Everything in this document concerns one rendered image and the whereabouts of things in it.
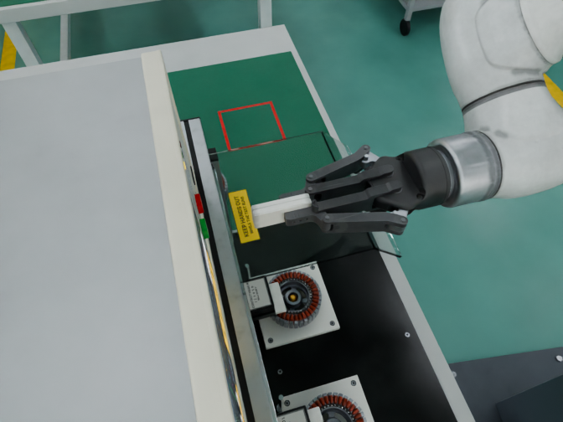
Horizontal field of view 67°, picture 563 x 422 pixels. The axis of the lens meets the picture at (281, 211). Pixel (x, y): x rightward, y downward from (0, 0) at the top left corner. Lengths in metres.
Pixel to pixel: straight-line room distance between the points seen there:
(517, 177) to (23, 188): 0.52
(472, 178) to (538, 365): 1.39
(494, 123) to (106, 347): 0.49
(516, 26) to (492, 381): 1.38
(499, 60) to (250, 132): 0.75
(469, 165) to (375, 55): 2.26
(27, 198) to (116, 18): 2.84
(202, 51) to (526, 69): 1.08
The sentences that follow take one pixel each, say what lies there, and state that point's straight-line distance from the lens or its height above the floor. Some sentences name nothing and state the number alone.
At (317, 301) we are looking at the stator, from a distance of 0.85.
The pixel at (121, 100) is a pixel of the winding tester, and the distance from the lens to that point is 0.46.
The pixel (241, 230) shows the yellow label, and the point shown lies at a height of 1.07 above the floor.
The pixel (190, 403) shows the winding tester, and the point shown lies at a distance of 0.30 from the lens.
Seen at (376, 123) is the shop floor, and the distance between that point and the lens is 2.34.
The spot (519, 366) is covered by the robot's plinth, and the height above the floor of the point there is 0.02.
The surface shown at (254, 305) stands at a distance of 0.79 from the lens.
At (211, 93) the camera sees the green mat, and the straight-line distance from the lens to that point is 1.32.
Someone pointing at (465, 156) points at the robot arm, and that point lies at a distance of 0.55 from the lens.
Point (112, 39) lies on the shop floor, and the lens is 3.03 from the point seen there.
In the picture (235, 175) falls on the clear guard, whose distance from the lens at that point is 0.69.
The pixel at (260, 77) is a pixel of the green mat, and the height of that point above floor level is 0.75.
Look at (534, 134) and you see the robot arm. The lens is 0.59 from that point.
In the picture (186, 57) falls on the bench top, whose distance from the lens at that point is 1.47.
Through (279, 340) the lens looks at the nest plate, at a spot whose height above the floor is 0.78.
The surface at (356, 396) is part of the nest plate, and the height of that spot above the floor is 0.78.
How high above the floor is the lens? 1.60
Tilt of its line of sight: 56 degrees down
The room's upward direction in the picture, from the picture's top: straight up
